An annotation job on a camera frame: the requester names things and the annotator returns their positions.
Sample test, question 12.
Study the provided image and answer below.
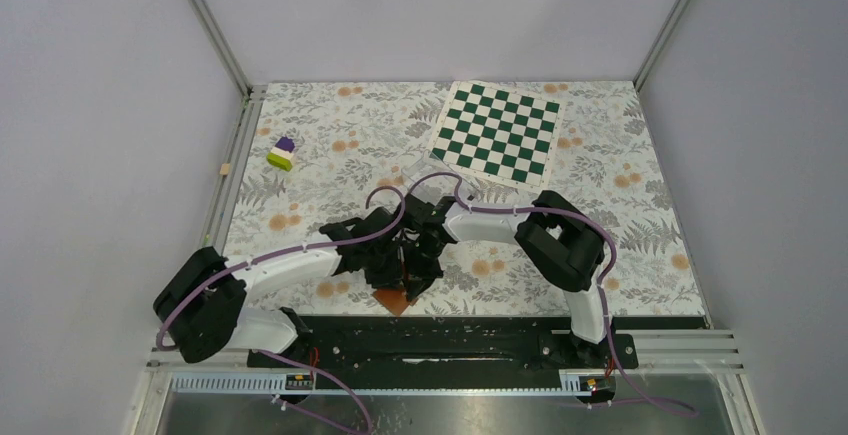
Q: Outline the brown leather card holder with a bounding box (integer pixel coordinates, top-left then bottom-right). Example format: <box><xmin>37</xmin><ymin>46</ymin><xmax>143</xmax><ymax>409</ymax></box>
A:
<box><xmin>372</xmin><ymin>281</ymin><xmax>417</xmax><ymax>317</ymax></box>

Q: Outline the clear plastic card box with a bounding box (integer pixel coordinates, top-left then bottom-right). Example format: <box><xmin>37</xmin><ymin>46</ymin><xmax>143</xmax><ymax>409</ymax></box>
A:
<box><xmin>401</xmin><ymin>151</ymin><xmax>481</xmax><ymax>205</ymax></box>

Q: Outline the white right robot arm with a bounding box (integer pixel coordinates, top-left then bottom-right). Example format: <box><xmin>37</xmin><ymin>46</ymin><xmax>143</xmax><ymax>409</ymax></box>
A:
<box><xmin>402</xmin><ymin>190</ymin><xmax>617</xmax><ymax>367</ymax></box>

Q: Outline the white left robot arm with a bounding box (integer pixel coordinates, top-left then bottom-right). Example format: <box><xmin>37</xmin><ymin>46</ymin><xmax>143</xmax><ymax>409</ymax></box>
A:
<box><xmin>153</xmin><ymin>207</ymin><xmax>403</xmax><ymax>366</ymax></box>

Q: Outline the floral patterned table mat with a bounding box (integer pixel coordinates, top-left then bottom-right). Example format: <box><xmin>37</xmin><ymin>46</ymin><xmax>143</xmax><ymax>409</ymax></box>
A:
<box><xmin>223</xmin><ymin>81</ymin><xmax>706</xmax><ymax>317</ymax></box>

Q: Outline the green white checkerboard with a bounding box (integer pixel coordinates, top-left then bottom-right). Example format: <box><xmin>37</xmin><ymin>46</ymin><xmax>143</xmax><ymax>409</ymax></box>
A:
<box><xmin>427</xmin><ymin>81</ymin><xmax>565</xmax><ymax>191</ymax></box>

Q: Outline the purple white green block stack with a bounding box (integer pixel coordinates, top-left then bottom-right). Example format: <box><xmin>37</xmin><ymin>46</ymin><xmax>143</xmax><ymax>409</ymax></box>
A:
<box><xmin>266</xmin><ymin>137</ymin><xmax>295</xmax><ymax>171</ymax></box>

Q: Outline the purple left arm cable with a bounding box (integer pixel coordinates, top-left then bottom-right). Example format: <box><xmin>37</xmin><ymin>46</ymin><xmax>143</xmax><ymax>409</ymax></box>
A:
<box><xmin>155</xmin><ymin>185</ymin><xmax>409</xmax><ymax>433</ymax></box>

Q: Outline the white slotted cable duct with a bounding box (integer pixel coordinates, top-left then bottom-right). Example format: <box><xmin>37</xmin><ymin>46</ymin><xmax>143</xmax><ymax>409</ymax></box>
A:
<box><xmin>169</xmin><ymin>370</ymin><xmax>615</xmax><ymax>397</ymax></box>

